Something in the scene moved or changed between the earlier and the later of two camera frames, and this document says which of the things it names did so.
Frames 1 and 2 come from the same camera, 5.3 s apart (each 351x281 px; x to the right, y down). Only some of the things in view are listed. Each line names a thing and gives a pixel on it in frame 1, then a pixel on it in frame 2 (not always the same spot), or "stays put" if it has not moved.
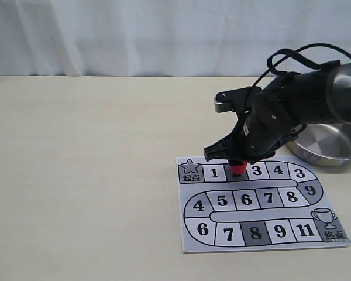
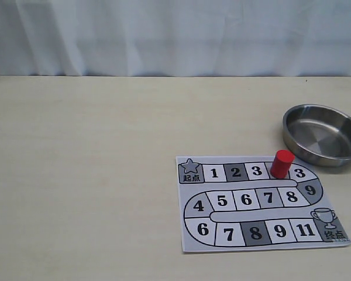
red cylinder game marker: (238, 170) to (281, 163)
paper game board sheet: (285, 202) stays put
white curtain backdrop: (161, 38) stays put
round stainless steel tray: (327, 143) stays put
